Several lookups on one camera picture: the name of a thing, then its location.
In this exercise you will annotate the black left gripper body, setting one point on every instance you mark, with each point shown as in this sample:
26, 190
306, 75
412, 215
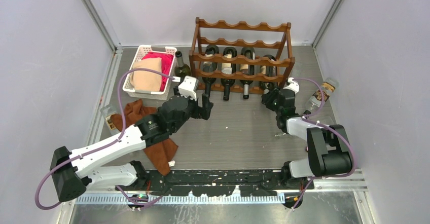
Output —
195, 111

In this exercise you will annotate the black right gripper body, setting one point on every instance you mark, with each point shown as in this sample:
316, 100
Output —
272, 101

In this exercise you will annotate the green bottle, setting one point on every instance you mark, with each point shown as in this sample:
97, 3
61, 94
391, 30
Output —
181, 70

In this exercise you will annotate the dark wine bottle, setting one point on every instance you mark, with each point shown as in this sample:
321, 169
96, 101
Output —
247, 69

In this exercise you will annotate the clear bottle brown label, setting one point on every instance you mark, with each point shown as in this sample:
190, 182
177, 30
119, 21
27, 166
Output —
319, 96

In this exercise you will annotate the dark bottle white label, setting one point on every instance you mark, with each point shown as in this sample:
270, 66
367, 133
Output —
228, 68

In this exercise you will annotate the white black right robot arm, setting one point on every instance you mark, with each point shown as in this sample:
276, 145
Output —
328, 151

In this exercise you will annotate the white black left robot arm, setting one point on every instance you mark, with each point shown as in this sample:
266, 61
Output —
75, 171

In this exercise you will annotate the clear lying bottle upper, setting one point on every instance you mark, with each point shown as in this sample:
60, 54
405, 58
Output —
297, 71

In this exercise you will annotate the clear lying bottle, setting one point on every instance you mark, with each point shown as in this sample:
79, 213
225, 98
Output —
297, 71
322, 118

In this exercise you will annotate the clear lying bottle lower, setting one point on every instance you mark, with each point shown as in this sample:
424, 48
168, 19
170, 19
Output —
322, 118

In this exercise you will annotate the brown wooden wine rack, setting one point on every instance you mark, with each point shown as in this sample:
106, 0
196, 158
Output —
284, 59

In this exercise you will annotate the clear bottle under towel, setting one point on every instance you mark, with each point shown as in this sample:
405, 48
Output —
106, 112

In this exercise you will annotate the brown towel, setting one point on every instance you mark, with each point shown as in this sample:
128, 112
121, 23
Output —
159, 154

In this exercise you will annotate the pink folded cloth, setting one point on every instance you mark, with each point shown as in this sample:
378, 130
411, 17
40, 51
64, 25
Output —
166, 64

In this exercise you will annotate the peach folded cloth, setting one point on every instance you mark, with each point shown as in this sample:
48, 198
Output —
145, 80

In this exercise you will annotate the white plastic basket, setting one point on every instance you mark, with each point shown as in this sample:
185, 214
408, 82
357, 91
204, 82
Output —
140, 53

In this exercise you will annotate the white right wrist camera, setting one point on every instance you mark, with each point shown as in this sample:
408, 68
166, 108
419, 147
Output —
292, 85

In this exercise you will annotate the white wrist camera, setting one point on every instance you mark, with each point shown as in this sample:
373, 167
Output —
186, 87
292, 85

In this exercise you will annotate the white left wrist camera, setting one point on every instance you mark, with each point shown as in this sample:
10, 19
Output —
186, 87

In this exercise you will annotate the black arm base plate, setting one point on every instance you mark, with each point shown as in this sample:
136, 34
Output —
214, 183

